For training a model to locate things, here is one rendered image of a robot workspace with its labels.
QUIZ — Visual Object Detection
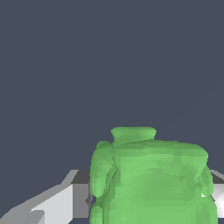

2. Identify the green lumpy figurine object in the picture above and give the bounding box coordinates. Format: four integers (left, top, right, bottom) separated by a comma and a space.
89, 126, 220, 224

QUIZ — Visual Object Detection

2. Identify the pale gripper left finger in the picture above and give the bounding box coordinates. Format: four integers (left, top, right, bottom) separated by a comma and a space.
0, 169, 94, 224

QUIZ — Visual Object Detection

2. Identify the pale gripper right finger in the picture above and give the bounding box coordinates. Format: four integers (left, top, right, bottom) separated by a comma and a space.
208, 169, 224, 219

